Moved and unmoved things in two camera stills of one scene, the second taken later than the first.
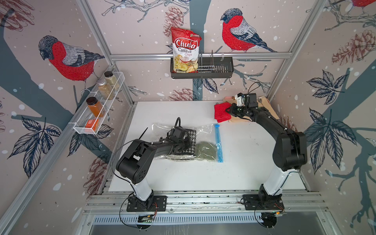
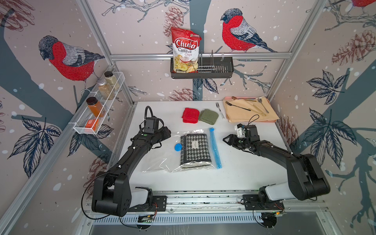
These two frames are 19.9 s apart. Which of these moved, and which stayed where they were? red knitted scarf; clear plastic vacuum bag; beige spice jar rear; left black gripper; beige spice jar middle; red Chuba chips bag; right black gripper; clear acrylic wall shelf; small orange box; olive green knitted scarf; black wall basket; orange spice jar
Moved: olive green knitted scarf; clear plastic vacuum bag; right black gripper; red knitted scarf; left black gripper
Stayed: small orange box; black wall basket; clear acrylic wall shelf; beige spice jar middle; red Chuba chips bag; beige spice jar rear; orange spice jar
